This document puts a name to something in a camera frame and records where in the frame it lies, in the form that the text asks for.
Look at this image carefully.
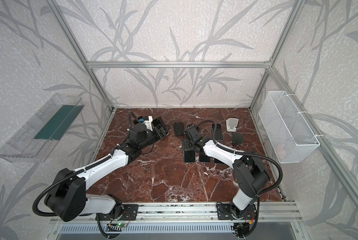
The white-edged phone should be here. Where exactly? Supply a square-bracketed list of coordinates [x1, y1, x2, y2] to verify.
[212, 124, 224, 141]

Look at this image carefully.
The white front phone stand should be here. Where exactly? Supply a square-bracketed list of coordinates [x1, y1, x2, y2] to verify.
[226, 118, 239, 133]

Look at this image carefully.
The dark grey front phone stand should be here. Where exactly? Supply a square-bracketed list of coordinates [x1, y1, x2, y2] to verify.
[232, 133, 245, 146]

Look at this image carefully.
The black phone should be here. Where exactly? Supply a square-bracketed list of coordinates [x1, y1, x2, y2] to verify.
[214, 159, 224, 164]

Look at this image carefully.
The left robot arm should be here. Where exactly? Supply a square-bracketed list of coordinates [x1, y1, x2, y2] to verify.
[32, 117, 169, 222]

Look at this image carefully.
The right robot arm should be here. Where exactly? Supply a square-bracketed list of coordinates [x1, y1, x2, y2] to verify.
[184, 125, 270, 219]

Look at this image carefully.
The green circuit board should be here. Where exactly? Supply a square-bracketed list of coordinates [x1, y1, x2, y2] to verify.
[107, 223, 129, 232]

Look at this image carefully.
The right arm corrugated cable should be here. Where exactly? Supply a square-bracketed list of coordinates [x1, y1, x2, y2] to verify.
[195, 119, 284, 238]

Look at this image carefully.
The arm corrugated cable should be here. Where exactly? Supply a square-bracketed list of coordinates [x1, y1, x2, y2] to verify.
[195, 119, 284, 238]
[32, 110, 140, 217]

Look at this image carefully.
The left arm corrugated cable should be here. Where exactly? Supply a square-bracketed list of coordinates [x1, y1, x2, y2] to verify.
[32, 110, 140, 217]

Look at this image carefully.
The white wire mesh basket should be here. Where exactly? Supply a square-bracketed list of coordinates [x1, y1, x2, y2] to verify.
[259, 91, 320, 164]

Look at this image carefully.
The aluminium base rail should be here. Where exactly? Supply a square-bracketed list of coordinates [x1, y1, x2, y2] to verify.
[51, 201, 303, 224]

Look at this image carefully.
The clear plastic wall tray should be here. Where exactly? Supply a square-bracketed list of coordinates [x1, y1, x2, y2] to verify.
[0, 94, 84, 163]

